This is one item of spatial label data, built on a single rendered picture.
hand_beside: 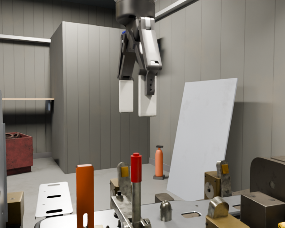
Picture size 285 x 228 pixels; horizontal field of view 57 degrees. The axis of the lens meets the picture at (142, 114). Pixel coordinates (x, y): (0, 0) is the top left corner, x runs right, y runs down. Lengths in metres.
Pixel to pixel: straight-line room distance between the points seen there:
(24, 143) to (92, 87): 1.54
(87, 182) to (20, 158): 4.64
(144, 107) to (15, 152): 4.68
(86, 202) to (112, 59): 4.62
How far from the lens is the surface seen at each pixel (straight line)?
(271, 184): 0.63
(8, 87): 6.20
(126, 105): 0.57
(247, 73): 3.43
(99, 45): 5.00
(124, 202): 0.66
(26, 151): 5.13
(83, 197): 0.50
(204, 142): 3.40
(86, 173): 0.49
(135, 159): 0.51
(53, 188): 1.02
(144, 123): 5.29
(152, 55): 0.43
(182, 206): 0.83
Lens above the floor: 1.32
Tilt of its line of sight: 3 degrees down
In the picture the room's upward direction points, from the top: straight up
